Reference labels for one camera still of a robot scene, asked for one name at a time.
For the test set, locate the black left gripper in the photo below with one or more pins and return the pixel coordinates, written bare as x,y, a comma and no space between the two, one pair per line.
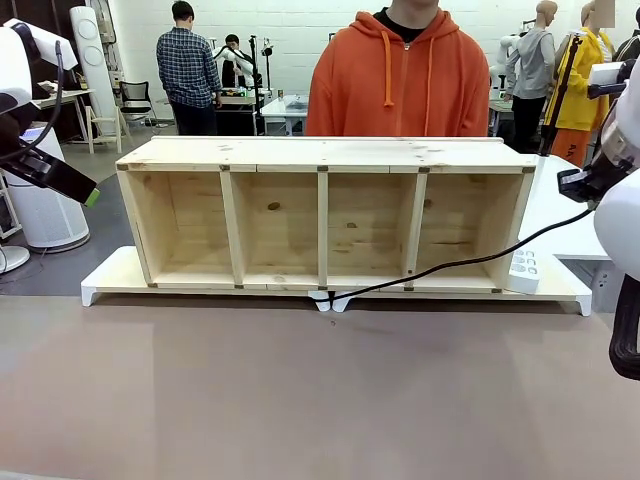
20,155

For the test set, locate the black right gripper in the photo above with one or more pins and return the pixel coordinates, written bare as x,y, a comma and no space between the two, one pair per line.
597,182

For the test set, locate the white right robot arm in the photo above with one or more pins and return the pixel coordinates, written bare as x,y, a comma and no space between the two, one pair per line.
620,225

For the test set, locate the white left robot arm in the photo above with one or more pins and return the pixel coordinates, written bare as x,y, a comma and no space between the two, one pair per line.
15,60

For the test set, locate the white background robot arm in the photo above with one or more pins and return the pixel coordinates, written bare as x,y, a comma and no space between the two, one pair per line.
237,55

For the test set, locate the person's left forearm orange sleeve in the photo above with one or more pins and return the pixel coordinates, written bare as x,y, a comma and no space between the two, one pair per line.
477,117

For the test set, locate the white side table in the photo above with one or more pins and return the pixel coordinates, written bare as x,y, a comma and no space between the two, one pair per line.
555,220

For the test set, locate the white cylindrical air purifier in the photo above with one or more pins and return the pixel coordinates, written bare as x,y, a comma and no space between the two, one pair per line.
47,220

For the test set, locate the wooden background desk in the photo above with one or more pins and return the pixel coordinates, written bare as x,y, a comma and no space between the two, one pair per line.
60,97

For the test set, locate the white fan base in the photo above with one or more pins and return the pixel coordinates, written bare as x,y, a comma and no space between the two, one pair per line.
12,257

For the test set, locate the black pole stand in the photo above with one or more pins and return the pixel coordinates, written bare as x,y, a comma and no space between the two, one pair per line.
562,90

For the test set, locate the white-legged wooden riser stand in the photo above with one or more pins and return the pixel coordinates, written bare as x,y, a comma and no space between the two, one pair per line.
565,287
115,275

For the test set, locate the mannequin in yellow jacket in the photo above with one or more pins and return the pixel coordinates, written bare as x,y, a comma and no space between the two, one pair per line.
585,90

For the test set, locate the white power strip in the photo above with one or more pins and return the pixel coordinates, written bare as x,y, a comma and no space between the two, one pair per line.
525,272

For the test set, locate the black office chair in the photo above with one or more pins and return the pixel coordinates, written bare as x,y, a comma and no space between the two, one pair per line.
134,97

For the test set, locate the mannequin in grey hoodie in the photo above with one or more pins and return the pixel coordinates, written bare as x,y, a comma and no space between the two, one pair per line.
532,60

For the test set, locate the white tower air conditioner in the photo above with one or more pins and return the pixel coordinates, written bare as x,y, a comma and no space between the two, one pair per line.
92,55

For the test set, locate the white humanoid mannequin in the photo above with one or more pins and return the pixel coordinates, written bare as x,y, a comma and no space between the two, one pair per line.
504,55

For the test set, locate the man in plaid shirt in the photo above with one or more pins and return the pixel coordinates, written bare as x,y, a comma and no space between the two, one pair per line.
187,70

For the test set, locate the person in orange hoodie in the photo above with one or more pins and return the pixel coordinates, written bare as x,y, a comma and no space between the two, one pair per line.
400,80

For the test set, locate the seated person in black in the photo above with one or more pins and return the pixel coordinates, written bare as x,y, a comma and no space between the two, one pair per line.
231,55

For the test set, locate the black tripod stand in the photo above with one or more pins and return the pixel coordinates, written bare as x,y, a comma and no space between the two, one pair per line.
256,80

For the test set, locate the white background table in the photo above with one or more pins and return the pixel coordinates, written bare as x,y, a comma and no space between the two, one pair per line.
282,112

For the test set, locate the wooden four-compartment shelf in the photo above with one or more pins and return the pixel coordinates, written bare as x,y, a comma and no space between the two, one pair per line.
320,150

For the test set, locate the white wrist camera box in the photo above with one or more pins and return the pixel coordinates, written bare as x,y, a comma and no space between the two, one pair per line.
606,74

